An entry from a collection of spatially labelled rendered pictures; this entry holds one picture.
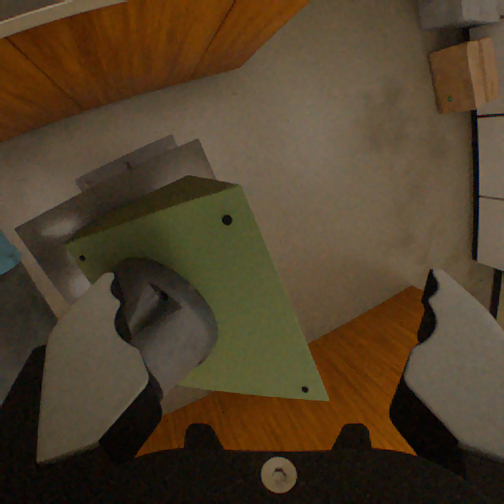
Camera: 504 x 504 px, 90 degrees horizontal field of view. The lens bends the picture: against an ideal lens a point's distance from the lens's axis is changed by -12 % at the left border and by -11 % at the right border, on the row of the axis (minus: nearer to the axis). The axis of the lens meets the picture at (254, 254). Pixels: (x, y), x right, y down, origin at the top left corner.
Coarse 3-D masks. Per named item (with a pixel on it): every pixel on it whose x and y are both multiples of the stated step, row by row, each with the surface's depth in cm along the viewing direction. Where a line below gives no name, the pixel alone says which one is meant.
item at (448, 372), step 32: (448, 288) 9; (448, 320) 8; (480, 320) 8; (416, 352) 7; (448, 352) 7; (480, 352) 7; (416, 384) 6; (448, 384) 6; (480, 384) 6; (416, 416) 6; (448, 416) 5; (480, 416) 5; (416, 448) 6; (448, 448) 5; (480, 448) 5
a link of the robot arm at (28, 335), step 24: (0, 240) 14; (0, 264) 13; (0, 288) 13; (24, 288) 15; (0, 312) 13; (24, 312) 15; (48, 312) 17; (0, 336) 13; (24, 336) 14; (0, 360) 13; (24, 360) 14; (0, 384) 13
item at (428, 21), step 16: (432, 0) 140; (448, 0) 131; (464, 0) 125; (480, 0) 128; (496, 0) 132; (432, 16) 145; (448, 16) 136; (464, 16) 127; (480, 16) 131; (496, 16) 136
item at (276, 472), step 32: (192, 448) 5; (352, 448) 5; (96, 480) 4; (128, 480) 4; (160, 480) 4; (192, 480) 4; (224, 480) 4; (256, 480) 4; (288, 480) 4; (320, 480) 4; (352, 480) 4; (384, 480) 4; (416, 480) 4; (448, 480) 4
